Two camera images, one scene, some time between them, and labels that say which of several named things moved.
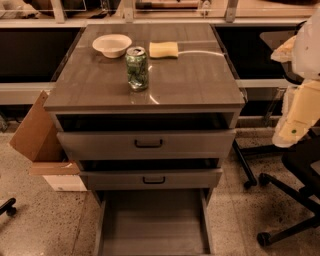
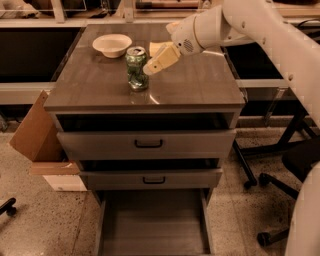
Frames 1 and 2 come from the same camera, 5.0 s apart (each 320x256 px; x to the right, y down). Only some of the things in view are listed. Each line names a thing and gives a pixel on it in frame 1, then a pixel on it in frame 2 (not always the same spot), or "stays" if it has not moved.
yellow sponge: x=163 y=49 stays
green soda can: x=137 y=65 stays
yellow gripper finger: x=285 y=51 → x=184 y=36
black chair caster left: x=8 y=207 stays
